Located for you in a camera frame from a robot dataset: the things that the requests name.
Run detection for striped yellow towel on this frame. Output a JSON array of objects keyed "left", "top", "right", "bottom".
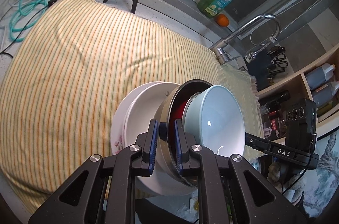
[{"left": 1, "top": 0, "right": 263, "bottom": 213}]

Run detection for grey gloved right hand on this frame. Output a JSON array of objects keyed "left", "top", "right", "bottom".
[{"left": 267, "top": 162, "right": 286, "bottom": 184}]

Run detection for wooden shelf unit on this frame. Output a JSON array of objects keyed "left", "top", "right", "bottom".
[{"left": 257, "top": 45, "right": 338, "bottom": 140}]

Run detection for dark knife block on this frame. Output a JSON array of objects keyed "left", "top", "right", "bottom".
[{"left": 245, "top": 50, "right": 286, "bottom": 91}]

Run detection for chrome kitchen faucet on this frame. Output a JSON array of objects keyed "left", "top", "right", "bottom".
[{"left": 208, "top": 14, "right": 281, "bottom": 66}]

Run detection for black handled scissors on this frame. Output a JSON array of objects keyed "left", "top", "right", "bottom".
[{"left": 269, "top": 53, "right": 288, "bottom": 70}]

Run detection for light blue ceramic bowl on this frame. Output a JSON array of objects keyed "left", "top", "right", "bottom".
[{"left": 182, "top": 85, "right": 245, "bottom": 157}]

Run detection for pink flower white plate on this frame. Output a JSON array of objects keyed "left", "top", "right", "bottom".
[{"left": 110, "top": 81, "right": 158, "bottom": 155}]

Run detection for stainless steel bowl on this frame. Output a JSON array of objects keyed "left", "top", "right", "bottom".
[{"left": 154, "top": 79, "right": 212, "bottom": 187}]

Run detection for red steel bowl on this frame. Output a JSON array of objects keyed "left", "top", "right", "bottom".
[{"left": 168, "top": 89, "right": 196, "bottom": 159}]

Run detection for grey leaf white plate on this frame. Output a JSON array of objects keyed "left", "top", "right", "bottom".
[{"left": 123, "top": 82, "right": 195, "bottom": 196}]

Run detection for dark sauce bottle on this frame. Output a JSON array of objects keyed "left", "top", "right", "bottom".
[
  {"left": 306, "top": 63, "right": 336, "bottom": 90},
  {"left": 312, "top": 81, "right": 339, "bottom": 107}
]

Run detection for faucet pull-out spray hose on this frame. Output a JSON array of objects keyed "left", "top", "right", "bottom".
[{"left": 243, "top": 35, "right": 279, "bottom": 63}]

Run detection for orange fruit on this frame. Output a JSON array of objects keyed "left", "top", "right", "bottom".
[{"left": 214, "top": 14, "right": 229, "bottom": 28}]

